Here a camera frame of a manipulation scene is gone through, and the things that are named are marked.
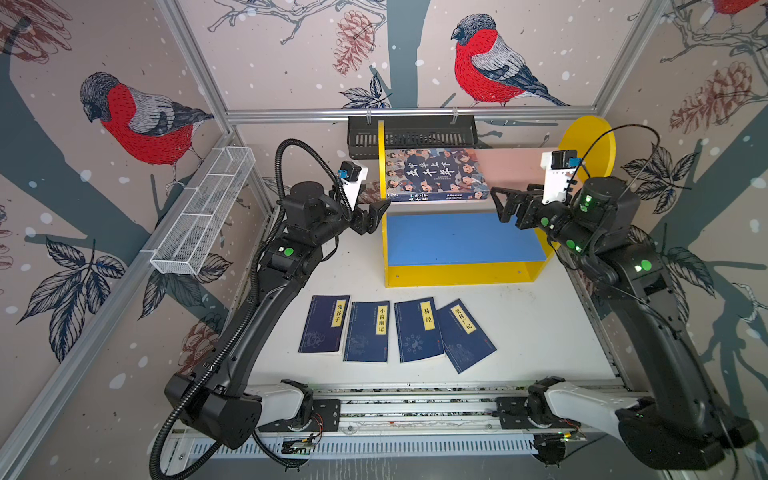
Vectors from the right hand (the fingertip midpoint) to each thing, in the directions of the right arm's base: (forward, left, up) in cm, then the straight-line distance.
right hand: (504, 190), depth 60 cm
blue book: (-11, +44, -44) cm, 63 cm away
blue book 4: (-14, +3, -45) cm, 48 cm away
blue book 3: (-11, +17, -46) cm, 50 cm away
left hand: (+2, +27, -2) cm, 27 cm away
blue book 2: (-14, +32, -45) cm, 56 cm away
